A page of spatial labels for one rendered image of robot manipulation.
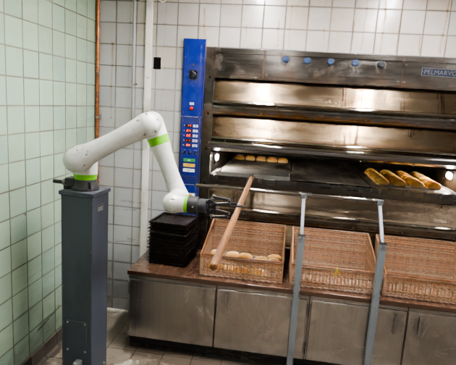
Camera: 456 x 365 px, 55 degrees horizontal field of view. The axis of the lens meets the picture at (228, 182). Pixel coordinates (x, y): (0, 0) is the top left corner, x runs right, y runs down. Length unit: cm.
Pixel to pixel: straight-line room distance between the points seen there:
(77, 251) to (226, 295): 99
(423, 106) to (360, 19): 73
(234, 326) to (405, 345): 108
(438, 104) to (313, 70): 88
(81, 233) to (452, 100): 254
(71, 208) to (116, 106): 119
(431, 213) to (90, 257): 232
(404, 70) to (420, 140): 49
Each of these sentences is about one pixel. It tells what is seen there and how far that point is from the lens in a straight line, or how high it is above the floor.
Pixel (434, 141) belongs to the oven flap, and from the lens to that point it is 339.
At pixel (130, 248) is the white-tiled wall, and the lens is 364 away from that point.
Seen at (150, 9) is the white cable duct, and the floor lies 234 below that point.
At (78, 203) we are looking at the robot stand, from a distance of 251.
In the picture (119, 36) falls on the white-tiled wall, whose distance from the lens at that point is 351.
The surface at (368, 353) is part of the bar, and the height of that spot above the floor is 24.
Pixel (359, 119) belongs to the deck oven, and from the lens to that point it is 327.
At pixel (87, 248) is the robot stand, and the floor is 90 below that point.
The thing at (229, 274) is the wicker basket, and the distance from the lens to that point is 298.
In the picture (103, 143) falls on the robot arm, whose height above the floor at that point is 148.
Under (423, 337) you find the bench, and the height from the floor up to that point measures 37.
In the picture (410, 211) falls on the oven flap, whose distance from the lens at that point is 343.
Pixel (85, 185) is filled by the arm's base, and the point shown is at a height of 124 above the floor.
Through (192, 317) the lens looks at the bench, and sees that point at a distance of 309.
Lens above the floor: 172
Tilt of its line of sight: 10 degrees down
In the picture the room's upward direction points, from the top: 4 degrees clockwise
